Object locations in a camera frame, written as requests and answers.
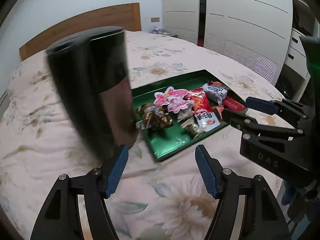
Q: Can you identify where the dark red snack packet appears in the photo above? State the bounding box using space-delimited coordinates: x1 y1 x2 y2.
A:
222 96 245 112

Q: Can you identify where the red and white snack bag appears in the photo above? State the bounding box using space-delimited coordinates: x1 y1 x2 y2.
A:
186 88 220 132

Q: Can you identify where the pink My Melody snack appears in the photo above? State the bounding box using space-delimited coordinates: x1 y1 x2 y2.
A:
153 86 194 114

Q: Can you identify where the small red candy packet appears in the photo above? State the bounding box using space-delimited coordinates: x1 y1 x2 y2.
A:
212 105 225 124

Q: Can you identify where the white drawer unit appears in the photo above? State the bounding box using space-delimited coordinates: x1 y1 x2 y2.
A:
276 28 310 102

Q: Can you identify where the blue white snack bag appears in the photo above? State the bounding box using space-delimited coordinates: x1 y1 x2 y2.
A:
202 81 229 105

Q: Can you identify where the beige wrapped candy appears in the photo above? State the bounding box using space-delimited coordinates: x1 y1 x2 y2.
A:
181 118 205 138

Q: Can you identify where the brown wrapped candy bag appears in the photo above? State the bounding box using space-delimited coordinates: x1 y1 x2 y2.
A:
136 103 174 131

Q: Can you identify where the white wardrobe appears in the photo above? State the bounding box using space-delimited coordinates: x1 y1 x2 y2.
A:
162 0 293 83

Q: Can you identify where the floral pink bedspread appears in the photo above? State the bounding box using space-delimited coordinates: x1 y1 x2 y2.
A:
1 31 283 239

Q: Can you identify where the black and bronze kettle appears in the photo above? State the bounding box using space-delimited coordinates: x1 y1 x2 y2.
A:
46 26 138 161

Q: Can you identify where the wooden headboard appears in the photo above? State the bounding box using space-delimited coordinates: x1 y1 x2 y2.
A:
19 3 142 61

